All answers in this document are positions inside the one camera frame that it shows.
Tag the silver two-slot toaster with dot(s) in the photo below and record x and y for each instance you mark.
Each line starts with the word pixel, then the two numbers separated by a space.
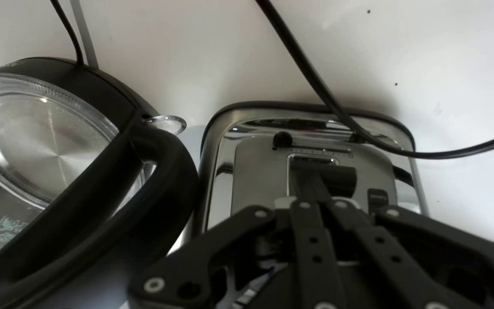
pixel 248 172

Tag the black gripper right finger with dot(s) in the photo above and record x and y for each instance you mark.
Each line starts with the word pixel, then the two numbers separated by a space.
pixel 419 258

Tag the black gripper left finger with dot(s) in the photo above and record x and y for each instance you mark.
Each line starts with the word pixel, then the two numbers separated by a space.
pixel 241 251

